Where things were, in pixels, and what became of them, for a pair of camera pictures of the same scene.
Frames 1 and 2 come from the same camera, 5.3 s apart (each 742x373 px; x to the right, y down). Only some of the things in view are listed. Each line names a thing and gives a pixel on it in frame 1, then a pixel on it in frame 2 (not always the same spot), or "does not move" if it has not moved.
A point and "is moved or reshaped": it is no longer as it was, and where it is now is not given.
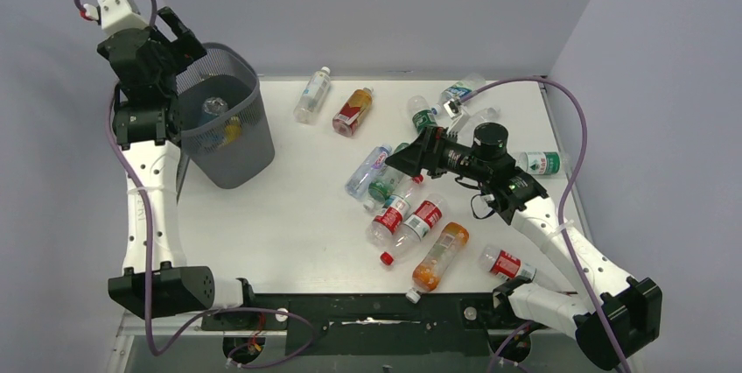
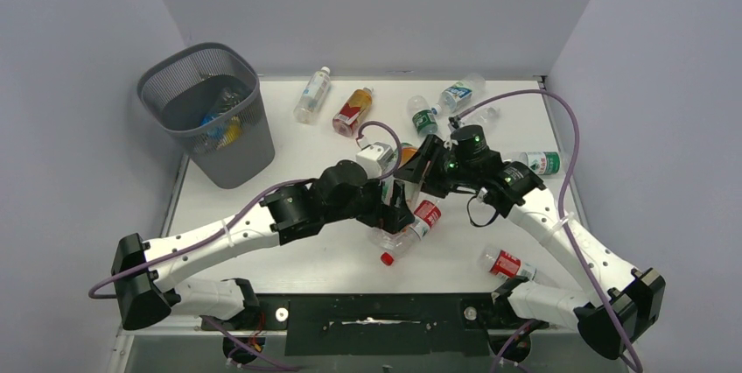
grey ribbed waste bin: [224, 125] does not move
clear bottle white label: [313, 95] does not move
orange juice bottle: [450, 241] is moved or reshaped
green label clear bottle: [420, 112] does not move
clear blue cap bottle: [213, 108] is moved or reshaped
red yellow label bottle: [353, 111] does not move
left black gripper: [184, 49] to [392, 218]
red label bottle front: [504, 263] does not move
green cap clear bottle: [540, 163] does not move
